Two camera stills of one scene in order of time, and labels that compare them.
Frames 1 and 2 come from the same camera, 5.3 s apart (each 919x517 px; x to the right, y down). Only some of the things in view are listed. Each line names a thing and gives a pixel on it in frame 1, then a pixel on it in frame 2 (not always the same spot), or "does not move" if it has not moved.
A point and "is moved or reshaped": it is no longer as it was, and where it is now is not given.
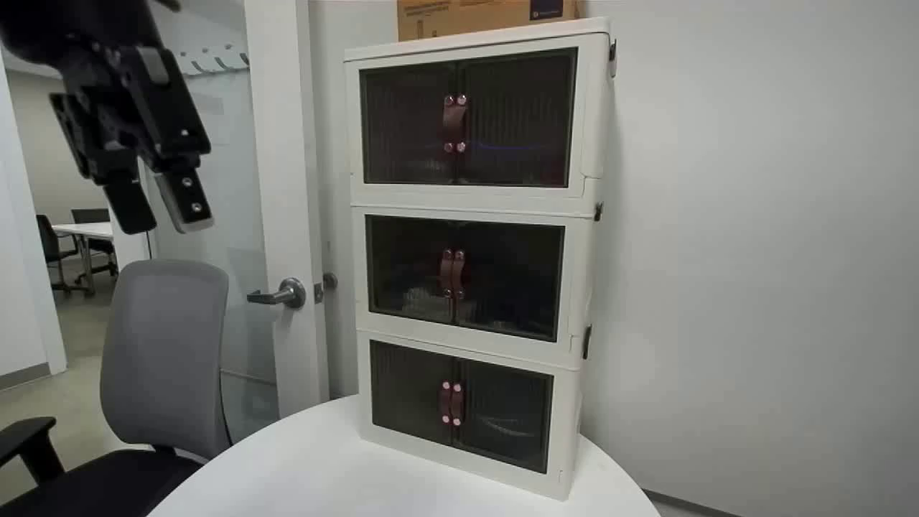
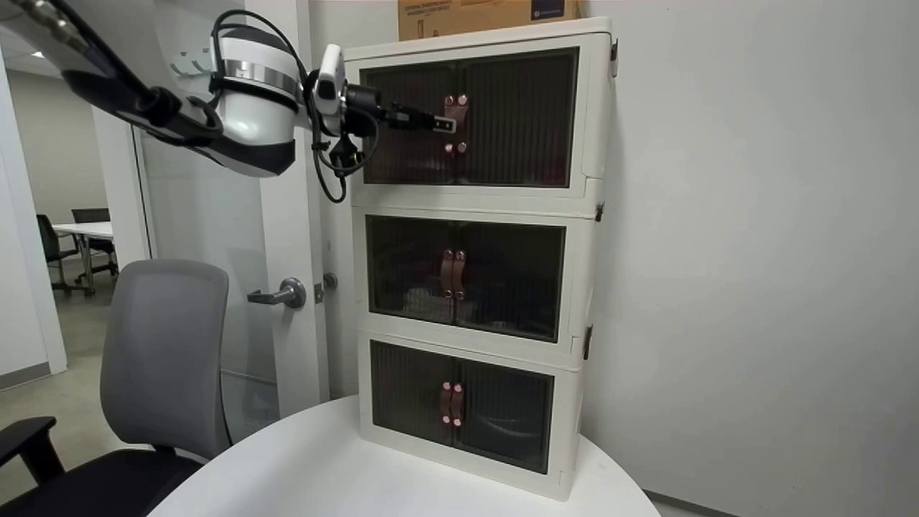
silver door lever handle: [291, 293] does not move
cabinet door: [413, 123] is moved or reshaped
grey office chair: [162, 366] does not move
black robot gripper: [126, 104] -> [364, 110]
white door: [287, 104] does not move
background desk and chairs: [78, 248] does not move
